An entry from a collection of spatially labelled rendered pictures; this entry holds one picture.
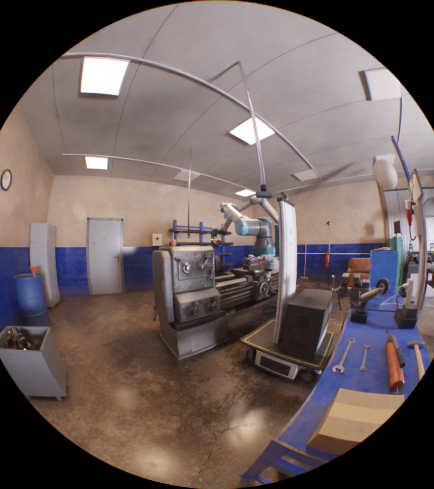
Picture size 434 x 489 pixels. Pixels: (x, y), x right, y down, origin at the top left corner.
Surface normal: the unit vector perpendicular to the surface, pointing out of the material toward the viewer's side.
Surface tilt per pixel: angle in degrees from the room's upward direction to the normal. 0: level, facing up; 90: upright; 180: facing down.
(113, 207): 90
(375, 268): 90
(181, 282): 90
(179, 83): 180
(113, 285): 90
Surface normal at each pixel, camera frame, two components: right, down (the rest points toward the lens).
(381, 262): -0.79, 0.00
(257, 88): 0.01, 1.00
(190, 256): 0.62, -0.02
